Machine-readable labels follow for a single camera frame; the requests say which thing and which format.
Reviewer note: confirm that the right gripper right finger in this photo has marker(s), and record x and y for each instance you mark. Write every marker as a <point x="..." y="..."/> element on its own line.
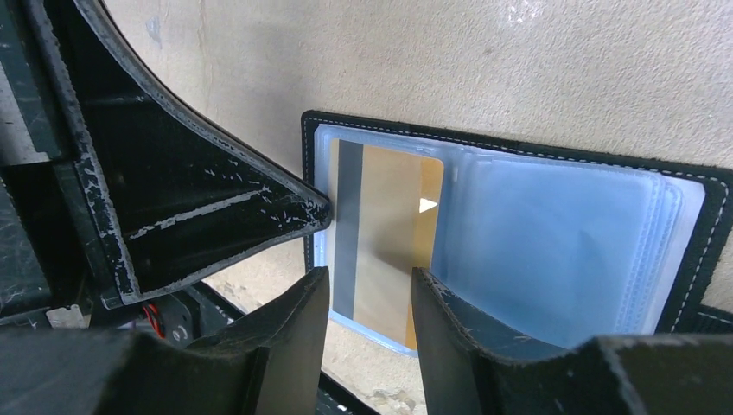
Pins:
<point x="472" y="363"/>

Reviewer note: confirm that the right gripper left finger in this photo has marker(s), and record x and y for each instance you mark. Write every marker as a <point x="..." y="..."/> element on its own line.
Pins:
<point x="267" y="362"/>

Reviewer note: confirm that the black leather card holder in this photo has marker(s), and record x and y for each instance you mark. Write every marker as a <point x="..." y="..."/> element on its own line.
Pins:
<point x="558" y="244"/>

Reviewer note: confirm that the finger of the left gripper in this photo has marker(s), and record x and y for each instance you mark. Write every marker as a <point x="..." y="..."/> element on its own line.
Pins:
<point x="161" y="196"/>

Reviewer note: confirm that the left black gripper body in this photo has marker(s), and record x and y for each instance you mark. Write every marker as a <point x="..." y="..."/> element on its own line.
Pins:
<point x="66" y="165"/>

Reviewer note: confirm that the gold credit card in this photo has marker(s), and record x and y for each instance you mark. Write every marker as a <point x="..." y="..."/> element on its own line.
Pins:
<point x="386" y="208"/>

